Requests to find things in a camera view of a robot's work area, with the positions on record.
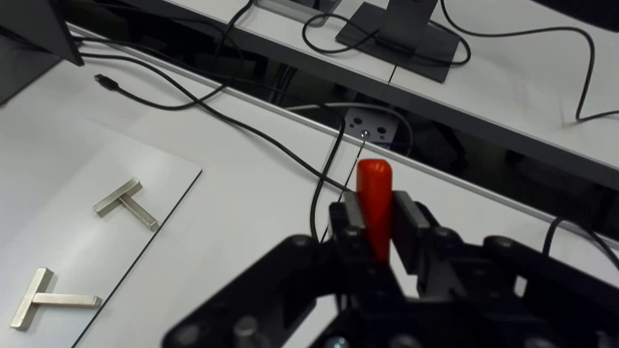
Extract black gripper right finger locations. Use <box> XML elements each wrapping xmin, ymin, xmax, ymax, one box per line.
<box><xmin>391</xmin><ymin>189</ymin><xmax>619</xmax><ymax>348</ymax></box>

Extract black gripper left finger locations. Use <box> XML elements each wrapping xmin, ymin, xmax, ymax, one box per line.
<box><xmin>161</xmin><ymin>191</ymin><xmax>372</xmax><ymax>348</ymax></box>

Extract wooden pen with red caps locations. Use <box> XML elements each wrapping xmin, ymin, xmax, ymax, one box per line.
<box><xmin>355</xmin><ymin>156</ymin><xmax>397</xmax><ymax>266</ymax></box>

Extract white power socket block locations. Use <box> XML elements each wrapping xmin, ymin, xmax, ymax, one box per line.
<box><xmin>343</xmin><ymin>106</ymin><xmax>401</xmax><ymax>144</ymax></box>

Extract grey metal T piece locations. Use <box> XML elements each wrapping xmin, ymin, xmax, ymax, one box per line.
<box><xmin>92</xmin><ymin>175</ymin><xmax>161</xmax><ymax>233</ymax></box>
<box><xmin>8</xmin><ymin>264</ymin><xmax>105</xmax><ymax>332</ymax></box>

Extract white rectangular board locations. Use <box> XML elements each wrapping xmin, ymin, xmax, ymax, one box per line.
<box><xmin>0</xmin><ymin>129</ymin><xmax>206</xmax><ymax>348</ymax></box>

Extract grey monitor stand with base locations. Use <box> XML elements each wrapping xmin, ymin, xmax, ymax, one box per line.
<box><xmin>333</xmin><ymin>0</ymin><xmax>465</xmax><ymax>85</ymax></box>

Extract large black monitor with stand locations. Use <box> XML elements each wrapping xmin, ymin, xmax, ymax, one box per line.
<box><xmin>0</xmin><ymin>0</ymin><xmax>88</xmax><ymax>108</ymax></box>

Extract long black desk cable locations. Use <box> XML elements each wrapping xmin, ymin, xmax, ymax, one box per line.
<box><xmin>66</xmin><ymin>36</ymin><xmax>355</xmax><ymax>195</ymax></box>
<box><xmin>308</xmin><ymin>114</ymin><xmax>351</xmax><ymax>243</ymax></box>

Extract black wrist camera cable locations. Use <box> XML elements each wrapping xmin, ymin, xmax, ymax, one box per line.
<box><xmin>542</xmin><ymin>214</ymin><xmax>619</xmax><ymax>274</ymax></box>

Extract black cables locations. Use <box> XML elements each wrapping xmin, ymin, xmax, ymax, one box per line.
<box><xmin>65</xmin><ymin>0</ymin><xmax>619</xmax><ymax>241</ymax></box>

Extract thin black hub cable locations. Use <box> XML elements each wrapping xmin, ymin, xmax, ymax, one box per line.
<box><xmin>301</xmin><ymin>9</ymin><xmax>475</xmax><ymax>69</ymax></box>

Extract black coiled monitor cable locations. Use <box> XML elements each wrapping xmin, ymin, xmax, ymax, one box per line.
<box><xmin>440</xmin><ymin>0</ymin><xmax>619</xmax><ymax>125</ymax></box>

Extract black USB cable with plug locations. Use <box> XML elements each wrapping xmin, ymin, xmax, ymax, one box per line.
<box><xmin>94</xmin><ymin>0</ymin><xmax>258</xmax><ymax>112</ymax></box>

